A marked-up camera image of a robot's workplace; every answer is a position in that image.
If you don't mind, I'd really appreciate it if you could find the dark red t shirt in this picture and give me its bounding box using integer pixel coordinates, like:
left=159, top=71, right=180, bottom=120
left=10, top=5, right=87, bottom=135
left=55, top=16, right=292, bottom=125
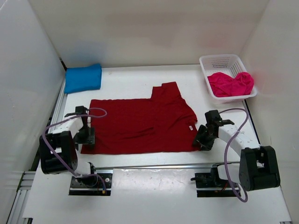
left=81, top=82, right=199, bottom=155

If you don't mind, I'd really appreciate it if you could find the blue t shirt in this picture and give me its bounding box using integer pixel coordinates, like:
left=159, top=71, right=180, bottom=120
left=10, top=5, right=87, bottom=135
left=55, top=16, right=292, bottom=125
left=64, top=63, right=102, bottom=94

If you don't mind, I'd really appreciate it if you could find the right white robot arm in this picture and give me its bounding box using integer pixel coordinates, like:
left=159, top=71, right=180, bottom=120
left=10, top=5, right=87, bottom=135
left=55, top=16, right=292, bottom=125
left=191, top=110, right=280, bottom=191

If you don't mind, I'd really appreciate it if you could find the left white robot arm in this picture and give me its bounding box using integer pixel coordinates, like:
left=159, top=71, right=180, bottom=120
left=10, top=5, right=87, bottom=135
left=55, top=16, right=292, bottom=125
left=39, top=106, right=98, bottom=187

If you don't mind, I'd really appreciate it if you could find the pink t shirt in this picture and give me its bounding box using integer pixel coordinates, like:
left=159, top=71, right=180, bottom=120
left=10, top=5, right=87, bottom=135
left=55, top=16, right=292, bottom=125
left=207, top=72, right=254, bottom=98

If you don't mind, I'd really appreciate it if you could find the white plastic basket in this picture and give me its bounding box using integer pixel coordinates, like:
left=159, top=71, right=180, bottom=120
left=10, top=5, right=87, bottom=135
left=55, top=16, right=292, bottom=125
left=199, top=54, right=257, bottom=104

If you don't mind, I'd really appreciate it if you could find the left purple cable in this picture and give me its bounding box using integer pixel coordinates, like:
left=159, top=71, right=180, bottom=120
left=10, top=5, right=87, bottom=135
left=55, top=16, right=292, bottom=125
left=43, top=107, right=108, bottom=195

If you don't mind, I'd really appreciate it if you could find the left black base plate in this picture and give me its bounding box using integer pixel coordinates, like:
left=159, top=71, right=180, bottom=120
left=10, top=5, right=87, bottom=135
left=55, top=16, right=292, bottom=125
left=69, top=173, right=113, bottom=196

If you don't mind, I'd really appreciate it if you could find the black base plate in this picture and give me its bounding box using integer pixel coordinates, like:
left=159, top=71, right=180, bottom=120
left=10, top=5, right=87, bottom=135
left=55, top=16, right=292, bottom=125
left=190, top=173, right=236, bottom=198
left=69, top=173, right=113, bottom=196

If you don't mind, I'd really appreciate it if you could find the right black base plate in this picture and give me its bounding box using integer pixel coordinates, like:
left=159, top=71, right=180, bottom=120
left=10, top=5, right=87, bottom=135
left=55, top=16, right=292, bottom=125
left=190, top=173, right=236, bottom=198

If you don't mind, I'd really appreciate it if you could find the aluminium frame rail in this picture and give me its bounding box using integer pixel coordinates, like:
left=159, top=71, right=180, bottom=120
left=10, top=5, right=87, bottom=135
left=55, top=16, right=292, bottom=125
left=8, top=65, right=225, bottom=224

